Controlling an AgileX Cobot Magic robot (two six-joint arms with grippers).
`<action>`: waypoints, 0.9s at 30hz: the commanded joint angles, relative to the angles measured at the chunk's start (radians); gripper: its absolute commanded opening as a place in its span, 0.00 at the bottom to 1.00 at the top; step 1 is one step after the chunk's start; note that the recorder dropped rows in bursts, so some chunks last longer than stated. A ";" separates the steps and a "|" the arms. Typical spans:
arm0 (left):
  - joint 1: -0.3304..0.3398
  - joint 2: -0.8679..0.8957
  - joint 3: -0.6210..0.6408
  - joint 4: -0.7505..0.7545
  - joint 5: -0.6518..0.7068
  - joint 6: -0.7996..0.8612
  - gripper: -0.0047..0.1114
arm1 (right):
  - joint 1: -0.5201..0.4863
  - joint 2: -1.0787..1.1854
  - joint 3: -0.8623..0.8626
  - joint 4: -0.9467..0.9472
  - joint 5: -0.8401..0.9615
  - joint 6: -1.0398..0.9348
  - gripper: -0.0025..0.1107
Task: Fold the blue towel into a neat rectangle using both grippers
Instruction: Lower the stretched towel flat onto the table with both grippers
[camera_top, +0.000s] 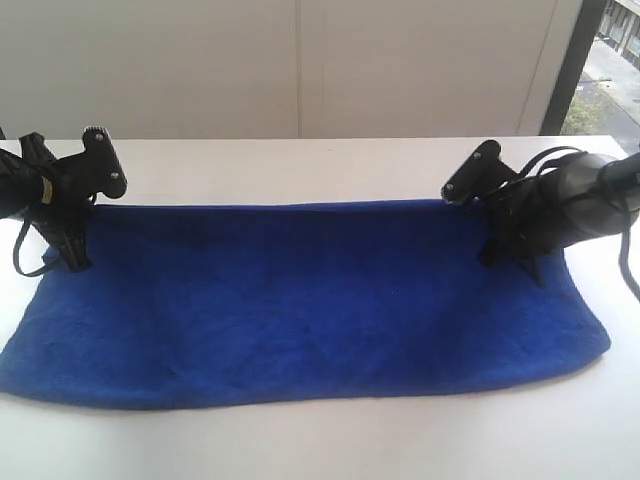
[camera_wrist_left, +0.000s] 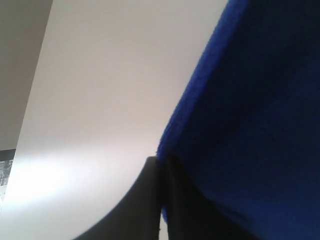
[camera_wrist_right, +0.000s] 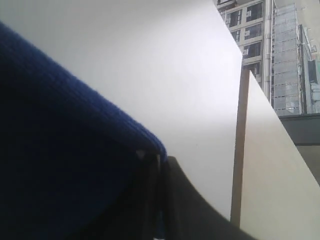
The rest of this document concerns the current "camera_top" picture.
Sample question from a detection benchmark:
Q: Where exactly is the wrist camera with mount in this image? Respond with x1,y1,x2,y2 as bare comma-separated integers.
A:
441,140,517,205
54,126,127,199

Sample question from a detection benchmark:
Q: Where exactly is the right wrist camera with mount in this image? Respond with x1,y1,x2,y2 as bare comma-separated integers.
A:
441,140,517,205

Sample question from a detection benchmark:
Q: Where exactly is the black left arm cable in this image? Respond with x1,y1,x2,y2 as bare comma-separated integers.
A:
13,219,56,276

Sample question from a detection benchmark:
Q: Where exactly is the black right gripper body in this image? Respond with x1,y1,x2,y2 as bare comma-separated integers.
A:
481,176,566,263

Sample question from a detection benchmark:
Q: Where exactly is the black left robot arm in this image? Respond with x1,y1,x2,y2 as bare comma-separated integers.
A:
1,132,97,278

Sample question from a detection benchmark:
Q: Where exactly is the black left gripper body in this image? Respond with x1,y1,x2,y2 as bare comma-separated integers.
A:
22,164,95,255

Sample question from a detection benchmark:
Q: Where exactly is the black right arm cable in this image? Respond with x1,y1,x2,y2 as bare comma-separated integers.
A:
519,145,640,296

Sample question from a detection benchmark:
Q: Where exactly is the dark window frame post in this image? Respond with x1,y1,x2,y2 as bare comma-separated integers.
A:
539,0,607,136

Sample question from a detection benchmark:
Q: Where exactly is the blue microfibre cloth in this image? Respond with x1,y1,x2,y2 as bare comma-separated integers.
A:
1,200,611,410

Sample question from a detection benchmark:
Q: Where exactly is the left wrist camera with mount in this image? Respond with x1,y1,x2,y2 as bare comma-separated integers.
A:
54,126,127,199

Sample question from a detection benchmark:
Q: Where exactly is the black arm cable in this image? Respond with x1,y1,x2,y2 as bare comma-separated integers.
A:
519,145,640,296
13,219,56,276

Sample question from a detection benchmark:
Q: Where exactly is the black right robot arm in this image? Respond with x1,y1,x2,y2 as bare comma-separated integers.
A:
478,151,639,295

